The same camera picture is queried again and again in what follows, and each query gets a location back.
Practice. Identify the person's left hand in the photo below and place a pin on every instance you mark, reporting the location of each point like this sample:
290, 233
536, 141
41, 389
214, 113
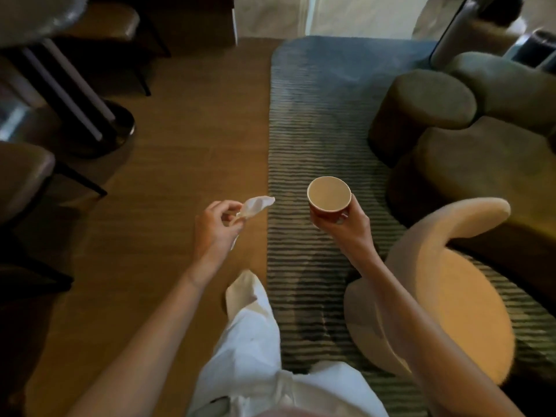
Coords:
215, 238

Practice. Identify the person's right hand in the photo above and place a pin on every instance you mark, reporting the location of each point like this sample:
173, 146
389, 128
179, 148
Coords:
354, 238

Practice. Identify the red paper cup from booth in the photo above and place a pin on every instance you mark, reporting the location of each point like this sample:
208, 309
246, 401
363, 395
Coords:
329, 195

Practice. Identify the white tissue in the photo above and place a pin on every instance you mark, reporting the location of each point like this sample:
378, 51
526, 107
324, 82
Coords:
256, 206

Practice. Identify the person's right forearm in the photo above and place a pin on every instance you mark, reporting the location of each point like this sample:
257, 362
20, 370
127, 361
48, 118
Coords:
434, 343

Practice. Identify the person's left forearm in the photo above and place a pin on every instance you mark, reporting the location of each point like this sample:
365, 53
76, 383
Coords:
143, 351

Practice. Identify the person's white shoe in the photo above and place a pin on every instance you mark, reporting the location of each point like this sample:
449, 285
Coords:
241, 288

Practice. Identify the person's white trousers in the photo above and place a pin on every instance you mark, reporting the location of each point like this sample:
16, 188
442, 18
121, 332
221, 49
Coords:
252, 364

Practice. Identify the person's pink top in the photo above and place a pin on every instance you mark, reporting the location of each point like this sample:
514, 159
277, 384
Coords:
291, 413

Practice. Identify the striped blue-green rug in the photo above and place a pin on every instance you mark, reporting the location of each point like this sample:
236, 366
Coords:
312, 125

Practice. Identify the green curved sofa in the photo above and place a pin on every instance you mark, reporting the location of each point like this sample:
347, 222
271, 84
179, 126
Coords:
491, 160

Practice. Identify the houndstooth back dining chair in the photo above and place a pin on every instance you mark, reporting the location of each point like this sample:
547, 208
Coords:
21, 178
104, 21

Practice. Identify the grey stone round table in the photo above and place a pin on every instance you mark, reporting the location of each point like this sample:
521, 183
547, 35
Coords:
39, 17

